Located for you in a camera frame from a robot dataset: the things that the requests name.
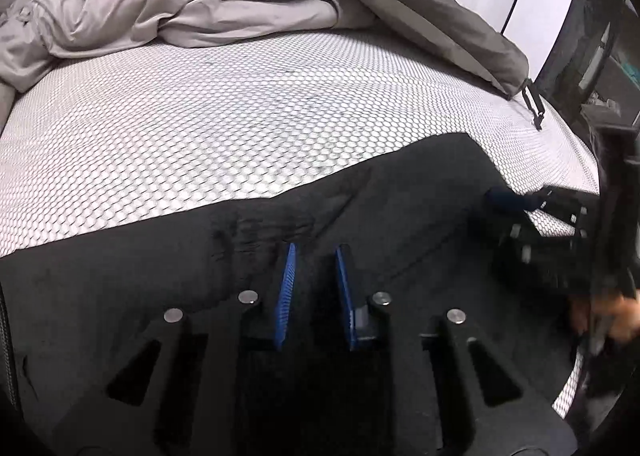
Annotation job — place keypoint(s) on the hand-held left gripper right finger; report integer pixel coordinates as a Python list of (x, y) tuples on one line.
[(345, 296)]

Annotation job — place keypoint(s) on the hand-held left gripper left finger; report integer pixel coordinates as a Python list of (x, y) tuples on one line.
[(285, 296)]

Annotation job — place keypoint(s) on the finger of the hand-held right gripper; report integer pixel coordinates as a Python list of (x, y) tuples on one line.
[(500, 198)]

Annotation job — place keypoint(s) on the black pants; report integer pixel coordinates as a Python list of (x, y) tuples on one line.
[(150, 261)]

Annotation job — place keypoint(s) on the person's right hand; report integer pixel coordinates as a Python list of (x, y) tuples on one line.
[(622, 318)]

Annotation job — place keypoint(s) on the dark shelf unit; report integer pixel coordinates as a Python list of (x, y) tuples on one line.
[(600, 45)]

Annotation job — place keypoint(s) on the white honeycomb patterned mattress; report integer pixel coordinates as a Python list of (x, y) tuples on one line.
[(200, 125)]

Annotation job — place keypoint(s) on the dark grey blanket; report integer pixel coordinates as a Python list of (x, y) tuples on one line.
[(425, 0)]

